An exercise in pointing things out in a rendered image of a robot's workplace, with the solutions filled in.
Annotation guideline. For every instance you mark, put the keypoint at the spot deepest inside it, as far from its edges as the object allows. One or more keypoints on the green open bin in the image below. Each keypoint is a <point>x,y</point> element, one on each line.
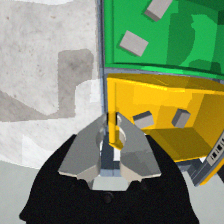
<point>190,34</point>

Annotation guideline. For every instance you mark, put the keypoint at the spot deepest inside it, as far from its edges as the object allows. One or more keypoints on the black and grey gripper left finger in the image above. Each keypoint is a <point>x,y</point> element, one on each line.
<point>77,158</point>

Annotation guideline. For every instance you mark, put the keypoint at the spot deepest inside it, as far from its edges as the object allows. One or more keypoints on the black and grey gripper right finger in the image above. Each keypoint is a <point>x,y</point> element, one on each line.
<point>143,159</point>

